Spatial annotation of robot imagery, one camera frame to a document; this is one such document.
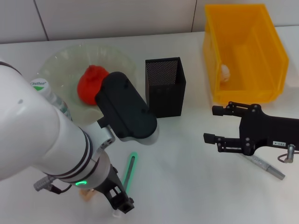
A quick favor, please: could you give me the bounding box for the right gripper cable with plug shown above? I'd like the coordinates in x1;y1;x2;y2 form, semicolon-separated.
277;144;299;163

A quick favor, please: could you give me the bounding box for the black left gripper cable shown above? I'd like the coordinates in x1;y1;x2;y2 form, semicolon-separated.
33;176;72;195

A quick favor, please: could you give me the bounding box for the white paper ball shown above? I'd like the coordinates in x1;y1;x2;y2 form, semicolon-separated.
220;64;232;83

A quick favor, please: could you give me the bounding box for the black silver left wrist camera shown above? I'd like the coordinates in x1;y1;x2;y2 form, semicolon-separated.
94;71;158;140

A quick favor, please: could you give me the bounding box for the clear water bottle green label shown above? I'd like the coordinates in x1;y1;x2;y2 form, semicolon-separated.
29;78;73;121

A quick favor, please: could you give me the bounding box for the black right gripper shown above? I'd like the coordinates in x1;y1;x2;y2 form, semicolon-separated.
203;101;299;156

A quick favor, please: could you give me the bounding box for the grey glitter pen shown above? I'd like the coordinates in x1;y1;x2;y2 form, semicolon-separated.
240;153;286;181

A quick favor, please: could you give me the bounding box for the green utility knife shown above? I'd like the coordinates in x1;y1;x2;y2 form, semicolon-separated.
112;151;139;219

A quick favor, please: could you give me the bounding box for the black mesh pen holder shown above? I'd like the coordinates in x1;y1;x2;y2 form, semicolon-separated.
145;56;187;119

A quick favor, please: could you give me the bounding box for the tan eraser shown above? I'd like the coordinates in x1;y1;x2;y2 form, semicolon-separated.
79;189;96;202

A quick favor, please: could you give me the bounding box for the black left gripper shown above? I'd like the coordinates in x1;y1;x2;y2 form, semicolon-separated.
95;163;135;215

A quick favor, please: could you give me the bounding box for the yellow plastic bin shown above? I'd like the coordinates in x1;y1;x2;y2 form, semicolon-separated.
202;3;290;105

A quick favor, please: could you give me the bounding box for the red-orange knitted orange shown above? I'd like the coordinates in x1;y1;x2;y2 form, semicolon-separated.
77;65;110;106

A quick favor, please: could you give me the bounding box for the green glass fruit plate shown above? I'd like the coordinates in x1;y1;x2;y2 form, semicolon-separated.
37;43;138;126

